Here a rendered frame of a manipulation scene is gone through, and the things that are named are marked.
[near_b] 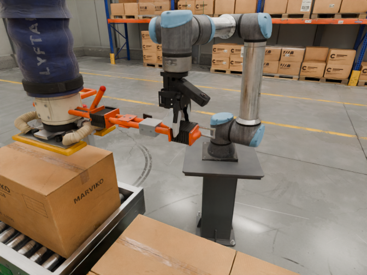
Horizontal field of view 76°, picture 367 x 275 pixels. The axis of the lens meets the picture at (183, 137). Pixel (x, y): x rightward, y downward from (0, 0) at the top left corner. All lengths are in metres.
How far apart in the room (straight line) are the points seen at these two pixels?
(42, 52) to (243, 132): 1.06
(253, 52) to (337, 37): 7.80
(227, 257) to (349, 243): 1.34
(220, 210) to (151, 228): 0.62
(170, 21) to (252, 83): 0.76
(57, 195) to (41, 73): 0.51
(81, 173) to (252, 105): 0.97
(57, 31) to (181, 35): 0.50
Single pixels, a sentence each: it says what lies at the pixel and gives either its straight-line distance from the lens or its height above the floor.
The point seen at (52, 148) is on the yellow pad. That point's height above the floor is 1.13.
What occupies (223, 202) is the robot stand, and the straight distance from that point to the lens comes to 1.80.
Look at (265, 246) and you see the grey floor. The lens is 2.14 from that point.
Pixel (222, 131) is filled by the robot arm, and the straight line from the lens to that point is 1.51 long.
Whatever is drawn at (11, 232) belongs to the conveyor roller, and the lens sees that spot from 1.69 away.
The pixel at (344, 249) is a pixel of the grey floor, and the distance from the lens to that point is 2.38.
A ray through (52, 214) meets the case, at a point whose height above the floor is 0.84.
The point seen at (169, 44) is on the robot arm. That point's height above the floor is 1.53.
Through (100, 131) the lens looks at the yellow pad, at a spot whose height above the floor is 1.14.
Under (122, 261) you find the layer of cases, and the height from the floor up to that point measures 0.54.
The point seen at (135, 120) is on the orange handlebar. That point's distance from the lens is 0.93.
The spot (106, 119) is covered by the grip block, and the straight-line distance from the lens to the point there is 0.95.
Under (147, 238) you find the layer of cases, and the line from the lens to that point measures 1.39.
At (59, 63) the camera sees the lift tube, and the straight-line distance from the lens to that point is 1.04.
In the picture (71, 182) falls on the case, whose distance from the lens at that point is 1.20.
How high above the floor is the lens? 1.60
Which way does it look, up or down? 27 degrees down
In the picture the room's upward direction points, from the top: straight up
